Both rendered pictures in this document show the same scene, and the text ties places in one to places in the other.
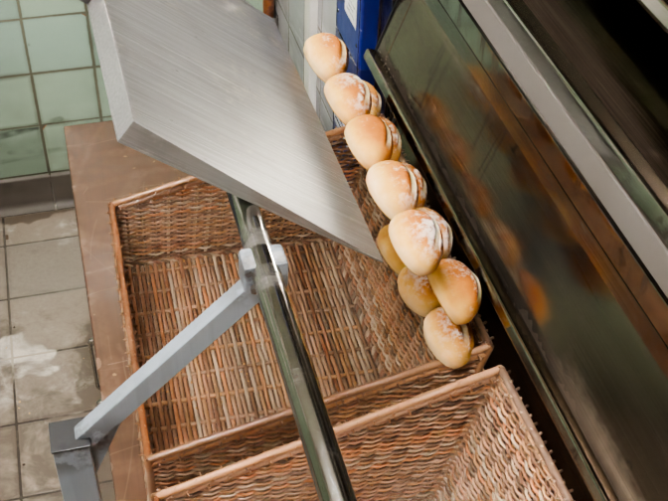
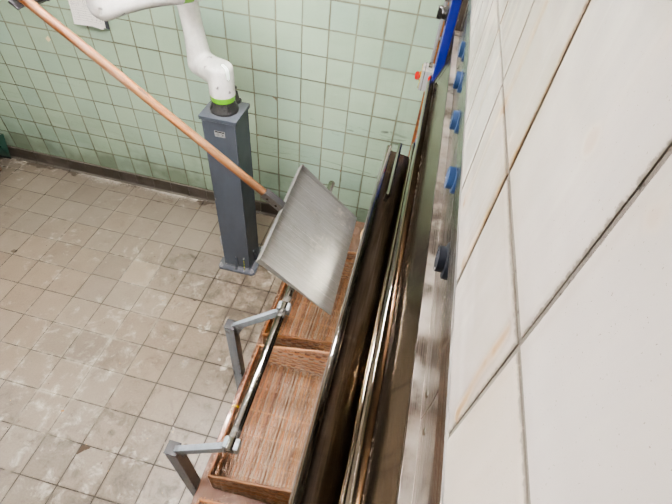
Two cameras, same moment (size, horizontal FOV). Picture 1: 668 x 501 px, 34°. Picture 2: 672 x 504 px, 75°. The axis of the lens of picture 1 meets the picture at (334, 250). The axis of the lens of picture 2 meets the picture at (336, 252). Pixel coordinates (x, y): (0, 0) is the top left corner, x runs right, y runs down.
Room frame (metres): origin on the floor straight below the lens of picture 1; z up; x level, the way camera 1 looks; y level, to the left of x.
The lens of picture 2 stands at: (0.09, -0.43, 2.44)
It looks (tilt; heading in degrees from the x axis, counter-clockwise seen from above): 48 degrees down; 24
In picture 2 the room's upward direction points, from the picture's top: 7 degrees clockwise
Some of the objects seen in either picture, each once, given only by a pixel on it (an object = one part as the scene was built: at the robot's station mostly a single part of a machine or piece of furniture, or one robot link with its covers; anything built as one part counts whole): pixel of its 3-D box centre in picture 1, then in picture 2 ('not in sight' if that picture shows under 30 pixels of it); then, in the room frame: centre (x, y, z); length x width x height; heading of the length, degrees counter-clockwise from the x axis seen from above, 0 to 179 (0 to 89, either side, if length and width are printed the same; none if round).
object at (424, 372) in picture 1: (278, 300); (328, 301); (1.21, 0.08, 0.72); 0.56 x 0.49 x 0.28; 15
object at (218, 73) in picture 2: not in sight; (219, 79); (1.67, 1.03, 1.36); 0.16 x 0.13 x 0.19; 75
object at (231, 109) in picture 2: not in sight; (228, 98); (1.72, 1.03, 1.23); 0.26 x 0.15 x 0.06; 17
